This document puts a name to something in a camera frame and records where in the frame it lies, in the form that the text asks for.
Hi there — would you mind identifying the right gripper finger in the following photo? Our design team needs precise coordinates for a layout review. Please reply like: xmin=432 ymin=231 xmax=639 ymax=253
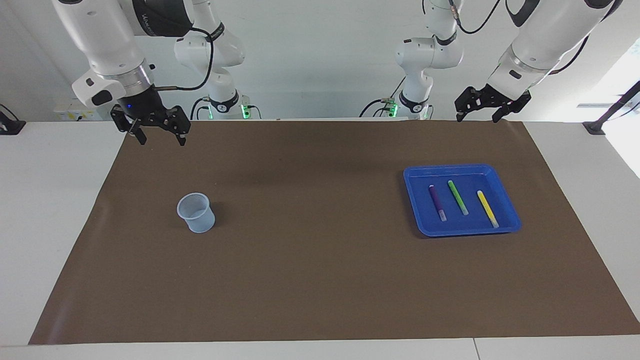
xmin=165 ymin=106 xmax=192 ymax=147
xmin=111 ymin=106 xmax=148 ymax=146

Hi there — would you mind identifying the green pen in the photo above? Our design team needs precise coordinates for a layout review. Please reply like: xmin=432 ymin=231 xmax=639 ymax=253
xmin=447 ymin=180 xmax=470 ymax=216

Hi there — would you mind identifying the brown table mat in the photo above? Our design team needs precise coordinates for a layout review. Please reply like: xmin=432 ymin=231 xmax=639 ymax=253
xmin=28 ymin=120 xmax=640 ymax=346

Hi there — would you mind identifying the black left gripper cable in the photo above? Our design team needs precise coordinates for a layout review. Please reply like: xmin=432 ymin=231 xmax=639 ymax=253
xmin=447 ymin=0 xmax=592 ymax=76

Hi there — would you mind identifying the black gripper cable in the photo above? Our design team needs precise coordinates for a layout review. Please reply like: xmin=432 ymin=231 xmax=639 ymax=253
xmin=447 ymin=0 xmax=592 ymax=76
xmin=154 ymin=27 xmax=215 ymax=92

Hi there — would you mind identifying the black table clamp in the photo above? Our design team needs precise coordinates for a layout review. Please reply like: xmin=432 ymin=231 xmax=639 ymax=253
xmin=0 ymin=104 xmax=27 ymax=136

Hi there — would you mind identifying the translucent plastic cup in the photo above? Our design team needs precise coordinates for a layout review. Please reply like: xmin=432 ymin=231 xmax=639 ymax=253
xmin=176 ymin=192 xmax=216 ymax=234

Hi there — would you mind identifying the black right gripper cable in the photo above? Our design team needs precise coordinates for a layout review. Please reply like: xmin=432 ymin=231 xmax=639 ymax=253
xmin=154 ymin=27 xmax=215 ymax=92

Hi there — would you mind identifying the black angled stand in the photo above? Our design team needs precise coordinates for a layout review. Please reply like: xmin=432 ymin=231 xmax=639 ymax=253
xmin=582 ymin=80 xmax=640 ymax=136

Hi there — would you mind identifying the purple pen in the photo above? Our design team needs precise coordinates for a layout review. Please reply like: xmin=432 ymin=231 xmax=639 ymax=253
xmin=428 ymin=185 xmax=447 ymax=222

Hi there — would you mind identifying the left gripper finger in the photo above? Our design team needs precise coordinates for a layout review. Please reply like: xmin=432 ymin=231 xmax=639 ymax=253
xmin=492 ymin=91 xmax=532 ymax=124
xmin=454 ymin=86 xmax=481 ymax=123

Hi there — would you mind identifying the white wall socket box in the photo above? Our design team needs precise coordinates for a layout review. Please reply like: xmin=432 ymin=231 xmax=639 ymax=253
xmin=54 ymin=102 xmax=116 ymax=122

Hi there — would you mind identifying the blue plastic tray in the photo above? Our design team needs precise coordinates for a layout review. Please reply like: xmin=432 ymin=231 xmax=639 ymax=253
xmin=403 ymin=164 xmax=522 ymax=237

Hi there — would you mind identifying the yellow pen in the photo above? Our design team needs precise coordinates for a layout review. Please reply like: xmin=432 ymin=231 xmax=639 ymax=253
xmin=476 ymin=190 xmax=500 ymax=229

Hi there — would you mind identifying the black base cable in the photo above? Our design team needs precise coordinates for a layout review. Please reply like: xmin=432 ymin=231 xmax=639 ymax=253
xmin=189 ymin=96 xmax=212 ymax=121
xmin=359 ymin=75 xmax=407 ymax=119

